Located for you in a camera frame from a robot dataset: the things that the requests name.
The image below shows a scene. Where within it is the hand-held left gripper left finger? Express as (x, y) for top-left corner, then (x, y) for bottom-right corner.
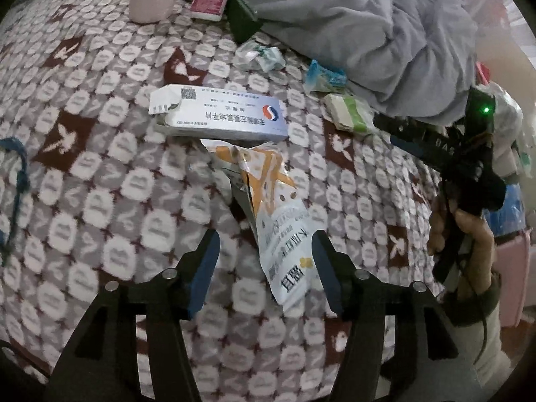
(48, 229), (221, 402)

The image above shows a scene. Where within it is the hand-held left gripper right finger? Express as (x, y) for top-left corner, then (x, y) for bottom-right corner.
(312, 229), (476, 402)

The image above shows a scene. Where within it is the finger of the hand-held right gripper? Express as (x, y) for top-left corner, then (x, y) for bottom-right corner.
(373, 115), (463, 145)
(389, 134), (455, 170)

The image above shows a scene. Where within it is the orange and white snack wrapper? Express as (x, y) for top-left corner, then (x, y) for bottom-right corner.
(200, 138), (325, 317)

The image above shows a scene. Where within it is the pink bin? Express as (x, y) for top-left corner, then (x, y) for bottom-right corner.
(496, 230), (533, 328)

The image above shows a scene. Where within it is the person's right forearm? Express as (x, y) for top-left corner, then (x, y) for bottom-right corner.
(440, 272), (517, 390)

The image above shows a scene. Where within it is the clear plastic bin bag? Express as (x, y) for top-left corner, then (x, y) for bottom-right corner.
(473, 79), (529, 235)

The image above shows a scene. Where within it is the blue patterned packet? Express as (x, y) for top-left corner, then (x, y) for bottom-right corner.
(486, 183), (525, 236)

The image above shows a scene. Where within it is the green and white tissue pack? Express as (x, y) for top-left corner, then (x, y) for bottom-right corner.
(324, 93), (375, 135)

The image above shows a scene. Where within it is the crumpled teal wrapper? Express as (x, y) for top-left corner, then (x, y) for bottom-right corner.
(305, 59), (348, 93)

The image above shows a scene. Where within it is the grey quilt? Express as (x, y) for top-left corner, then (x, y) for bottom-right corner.
(232, 0), (480, 120)

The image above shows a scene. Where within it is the white and blue medicine box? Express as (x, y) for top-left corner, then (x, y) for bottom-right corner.
(150, 84), (289, 141)

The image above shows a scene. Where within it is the crumpled clear wrapper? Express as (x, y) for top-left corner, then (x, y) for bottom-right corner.
(234, 40), (286, 73)

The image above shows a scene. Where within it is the dark green box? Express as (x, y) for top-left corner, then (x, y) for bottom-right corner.
(226, 0), (262, 43)

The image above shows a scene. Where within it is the blue cord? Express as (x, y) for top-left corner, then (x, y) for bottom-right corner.
(0, 136), (30, 262)

